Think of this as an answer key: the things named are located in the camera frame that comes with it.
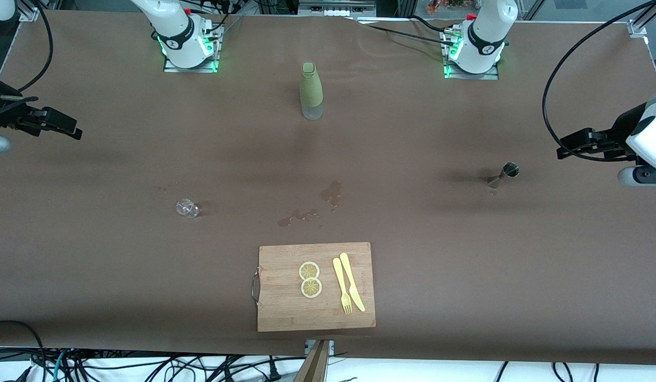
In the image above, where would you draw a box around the yellow plastic fork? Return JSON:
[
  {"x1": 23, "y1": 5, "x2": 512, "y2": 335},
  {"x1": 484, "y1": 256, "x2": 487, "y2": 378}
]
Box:
[{"x1": 332, "y1": 257, "x2": 353, "y2": 315}]

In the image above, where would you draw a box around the steel double cone jigger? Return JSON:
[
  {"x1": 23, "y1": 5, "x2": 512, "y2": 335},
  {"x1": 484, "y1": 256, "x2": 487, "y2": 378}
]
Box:
[{"x1": 487, "y1": 162, "x2": 521, "y2": 189}]

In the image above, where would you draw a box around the black right camera cable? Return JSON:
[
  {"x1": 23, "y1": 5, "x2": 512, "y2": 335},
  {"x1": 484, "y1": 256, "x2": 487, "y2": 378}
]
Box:
[{"x1": 18, "y1": 0, "x2": 54, "y2": 94}]

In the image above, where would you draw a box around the wooden cutting board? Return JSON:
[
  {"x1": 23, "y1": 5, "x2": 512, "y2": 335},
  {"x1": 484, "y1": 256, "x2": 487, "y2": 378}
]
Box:
[{"x1": 252, "y1": 242, "x2": 377, "y2": 333}]

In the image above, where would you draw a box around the brown table cover sheet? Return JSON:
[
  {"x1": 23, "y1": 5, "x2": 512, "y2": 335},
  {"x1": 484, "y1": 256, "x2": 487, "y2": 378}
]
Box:
[{"x1": 0, "y1": 10, "x2": 656, "y2": 367}]

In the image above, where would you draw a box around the green sleeved glass bottle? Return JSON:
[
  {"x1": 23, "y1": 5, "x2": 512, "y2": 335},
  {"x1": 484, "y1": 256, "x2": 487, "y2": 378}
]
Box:
[{"x1": 299, "y1": 62, "x2": 325, "y2": 121}]

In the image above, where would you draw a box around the black camera cable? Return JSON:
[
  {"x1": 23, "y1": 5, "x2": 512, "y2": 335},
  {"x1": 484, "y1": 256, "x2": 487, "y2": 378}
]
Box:
[
  {"x1": 542, "y1": 0, "x2": 656, "y2": 161},
  {"x1": 18, "y1": 0, "x2": 54, "y2": 94}
]

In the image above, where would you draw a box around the clear glass measuring cup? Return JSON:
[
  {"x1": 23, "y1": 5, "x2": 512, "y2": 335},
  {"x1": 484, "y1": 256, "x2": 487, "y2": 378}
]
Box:
[{"x1": 176, "y1": 198, "x2": 201, "y2": 219}]

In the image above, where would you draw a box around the yellow plastic knife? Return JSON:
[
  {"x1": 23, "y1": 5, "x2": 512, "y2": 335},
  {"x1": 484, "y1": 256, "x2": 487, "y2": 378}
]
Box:
[{"x1": 339, "y1": 253, "x2": 366, "y2": 313}]

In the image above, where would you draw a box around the metal camera mast post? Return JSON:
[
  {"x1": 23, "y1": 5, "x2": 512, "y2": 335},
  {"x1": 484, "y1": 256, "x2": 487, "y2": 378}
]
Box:
[{"x1": 295, "y1": 340, "x2": 335, "y2": 382}]

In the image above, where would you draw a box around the spilled liquid puddle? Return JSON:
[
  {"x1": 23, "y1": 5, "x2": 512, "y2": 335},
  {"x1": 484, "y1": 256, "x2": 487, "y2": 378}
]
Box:
[
  {"x1": 320, "y1": 180, "x2": 343, "y2": 213},
  {"x1": 276, "y1": 208, "x2": 320, "y2": 228}
]

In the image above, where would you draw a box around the black left camera cable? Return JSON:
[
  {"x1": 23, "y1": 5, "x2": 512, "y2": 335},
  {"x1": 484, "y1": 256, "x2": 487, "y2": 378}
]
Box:
[{"x1": 542, "y1": 0, "x2": 656, "y2": 161}]

